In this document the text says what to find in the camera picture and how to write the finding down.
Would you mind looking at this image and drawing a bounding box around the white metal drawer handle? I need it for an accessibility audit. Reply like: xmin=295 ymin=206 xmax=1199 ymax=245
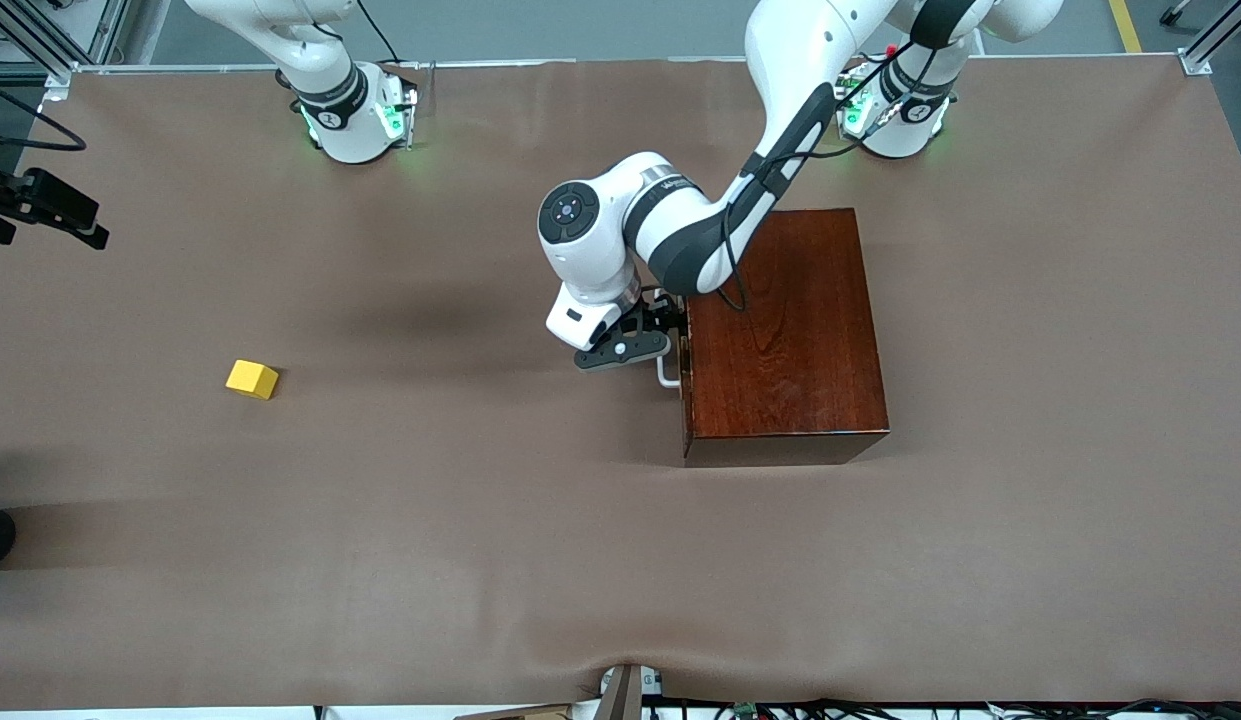
xmin=652 ymin=288 xmax=685 ymax=389

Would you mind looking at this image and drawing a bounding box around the yellow wooden block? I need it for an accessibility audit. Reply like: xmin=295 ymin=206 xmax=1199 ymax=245
xmin=226 ymin=359 xmax=280 ymax=401

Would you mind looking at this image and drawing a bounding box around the dark brown wooden cabinet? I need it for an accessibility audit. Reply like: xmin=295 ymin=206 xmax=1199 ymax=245
xmin=685 ymin=208 xmax=891 ymax=468

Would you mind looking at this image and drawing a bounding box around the brown table cover mat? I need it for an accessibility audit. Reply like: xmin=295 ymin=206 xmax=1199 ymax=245
xmin=0 ymin=55 xmax=1241 ymax=713

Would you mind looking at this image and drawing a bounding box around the aluminium frame post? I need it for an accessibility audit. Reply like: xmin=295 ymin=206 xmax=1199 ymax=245
xmin=0 ymin=0 xmax=131 ymax=101
xmin=1175 ymin=0 xmax=1241 ymax=76

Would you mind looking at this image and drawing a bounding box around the black right base cable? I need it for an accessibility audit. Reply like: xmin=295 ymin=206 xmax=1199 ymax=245
xmin=355 ymin=0 xmax=406 ymax=66

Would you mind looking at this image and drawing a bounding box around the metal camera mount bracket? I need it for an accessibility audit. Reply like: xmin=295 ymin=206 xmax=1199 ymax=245
xmin=595 ymin=663 xmax=666 ymax=720

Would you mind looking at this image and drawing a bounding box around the black cable bundle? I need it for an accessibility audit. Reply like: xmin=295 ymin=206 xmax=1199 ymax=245
xmin=640 ymin=697 xmax=1241 ymax=720

